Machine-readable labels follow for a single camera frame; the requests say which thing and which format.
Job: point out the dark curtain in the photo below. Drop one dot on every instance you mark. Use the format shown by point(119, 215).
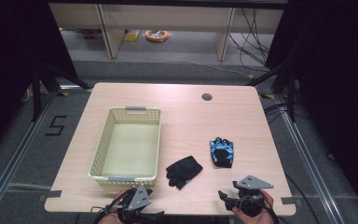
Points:
point(12, 46)
point(335, 77)

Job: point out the grey tape strip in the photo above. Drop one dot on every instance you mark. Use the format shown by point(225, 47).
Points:
point(288, 200)
point(54, 193)

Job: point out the person's right hand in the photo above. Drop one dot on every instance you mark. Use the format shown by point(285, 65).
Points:
point(261, 219)

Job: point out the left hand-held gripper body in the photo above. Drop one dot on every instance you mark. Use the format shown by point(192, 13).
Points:
point(138, 199)

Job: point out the cream perforated plastic basket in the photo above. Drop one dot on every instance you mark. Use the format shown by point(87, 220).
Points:
point(130, 146)

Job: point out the black metal stand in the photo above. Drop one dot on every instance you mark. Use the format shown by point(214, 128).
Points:
point(36, 93)
point(290, 93)

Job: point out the person's left hand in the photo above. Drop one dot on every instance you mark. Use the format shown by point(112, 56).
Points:
point(110, 217)

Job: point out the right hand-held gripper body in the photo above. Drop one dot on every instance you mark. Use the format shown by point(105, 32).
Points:
point(251, 183)

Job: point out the aluminium floor rail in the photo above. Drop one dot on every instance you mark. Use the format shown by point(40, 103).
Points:
point(15, 155)
point(310, 161)

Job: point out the blue and black patterned glove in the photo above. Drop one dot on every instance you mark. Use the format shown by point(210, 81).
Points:
point(222, 155)

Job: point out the yellow packet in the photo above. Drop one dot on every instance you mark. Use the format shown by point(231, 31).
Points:
point(132, 36)

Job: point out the yellow black floor tape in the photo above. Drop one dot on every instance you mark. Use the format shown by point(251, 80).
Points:
point(63, 93)
point(267, 96)

